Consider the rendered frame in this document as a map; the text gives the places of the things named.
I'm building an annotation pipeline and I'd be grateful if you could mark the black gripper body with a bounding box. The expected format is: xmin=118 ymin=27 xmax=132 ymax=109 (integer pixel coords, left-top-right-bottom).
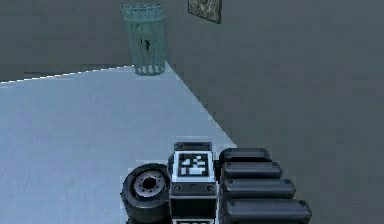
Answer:
xmin=120 ymin=162 xmax=172 ymax=224

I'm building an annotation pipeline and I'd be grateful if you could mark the teal wire waste bin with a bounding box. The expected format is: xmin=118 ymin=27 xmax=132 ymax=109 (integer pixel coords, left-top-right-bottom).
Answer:
xmin=119 ymin=2 xmax=167 ymax=77

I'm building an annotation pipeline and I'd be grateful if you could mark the dark framed wall picture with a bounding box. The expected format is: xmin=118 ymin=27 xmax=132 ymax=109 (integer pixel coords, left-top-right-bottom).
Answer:
xmin=187 ymin=0 xmax=223 ymax=25

